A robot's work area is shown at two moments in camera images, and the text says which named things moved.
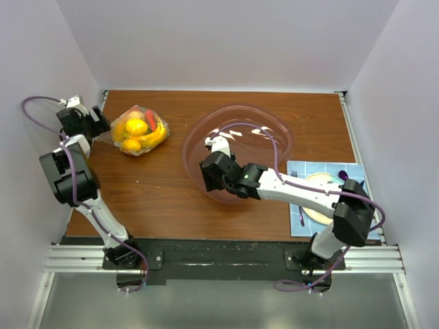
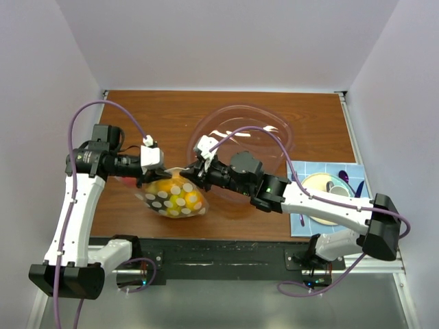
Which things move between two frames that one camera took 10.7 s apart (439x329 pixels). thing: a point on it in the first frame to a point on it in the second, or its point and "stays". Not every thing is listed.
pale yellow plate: (316, 216) stays
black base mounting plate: (150, 262) stays
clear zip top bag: (138, 129) to (175, 197)
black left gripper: (100, 126) to (154, 174)
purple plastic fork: (294, 175) stays
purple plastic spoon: (343, 175) stays
